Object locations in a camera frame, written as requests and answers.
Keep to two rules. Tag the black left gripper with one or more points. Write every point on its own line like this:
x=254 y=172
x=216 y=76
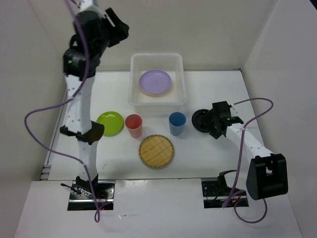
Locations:
x=121 y=30

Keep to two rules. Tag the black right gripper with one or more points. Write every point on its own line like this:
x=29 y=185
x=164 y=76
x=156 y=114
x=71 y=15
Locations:
x=215 y=133

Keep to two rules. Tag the black plastic plate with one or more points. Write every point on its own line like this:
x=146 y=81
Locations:
x=202 y=120

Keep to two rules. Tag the purple plastic plate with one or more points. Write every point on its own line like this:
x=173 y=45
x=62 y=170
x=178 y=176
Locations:
x=155 y=81

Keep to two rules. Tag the round bamboo woven plate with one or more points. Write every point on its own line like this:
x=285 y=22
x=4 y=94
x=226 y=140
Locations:
x=156 y=151

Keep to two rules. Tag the red plastic cup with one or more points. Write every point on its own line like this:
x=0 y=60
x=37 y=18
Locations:
x=134 y=125

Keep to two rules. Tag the green plastic plate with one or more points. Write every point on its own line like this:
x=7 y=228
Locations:
x=112 y=121

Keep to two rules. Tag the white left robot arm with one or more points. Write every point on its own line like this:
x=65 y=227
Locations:
x=95 y=30

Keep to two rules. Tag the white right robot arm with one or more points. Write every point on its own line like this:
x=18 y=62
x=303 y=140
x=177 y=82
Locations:
x=267 y=173

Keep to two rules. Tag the translucent white plastic bin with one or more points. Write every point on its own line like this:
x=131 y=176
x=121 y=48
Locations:
x=175 y=100

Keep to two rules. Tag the blue plastic cup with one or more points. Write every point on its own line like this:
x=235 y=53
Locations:
x=177 y=121

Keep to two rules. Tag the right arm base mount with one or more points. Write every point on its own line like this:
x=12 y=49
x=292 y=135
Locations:
x=214 y=195

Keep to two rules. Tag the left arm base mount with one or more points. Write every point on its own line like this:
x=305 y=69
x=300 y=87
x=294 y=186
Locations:
x=82 y=200

